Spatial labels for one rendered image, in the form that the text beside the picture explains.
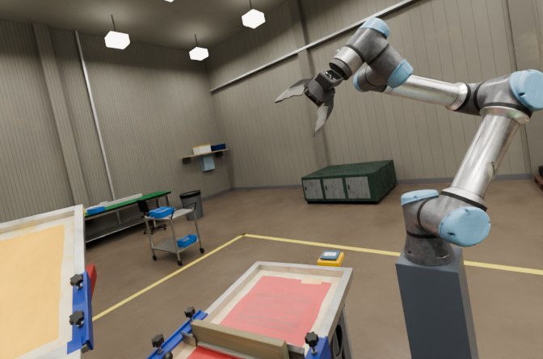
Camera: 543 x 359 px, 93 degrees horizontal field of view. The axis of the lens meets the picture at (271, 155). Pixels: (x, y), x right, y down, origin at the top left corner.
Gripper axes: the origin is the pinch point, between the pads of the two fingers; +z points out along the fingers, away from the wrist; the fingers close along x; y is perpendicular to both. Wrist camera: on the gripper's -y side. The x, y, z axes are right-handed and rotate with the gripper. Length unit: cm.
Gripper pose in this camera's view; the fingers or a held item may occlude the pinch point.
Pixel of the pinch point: (293, 120)
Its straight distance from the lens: 73.7
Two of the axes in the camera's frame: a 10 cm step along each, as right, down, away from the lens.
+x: -7.3, -6.8, 0.7
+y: 1.1, -0.2, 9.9
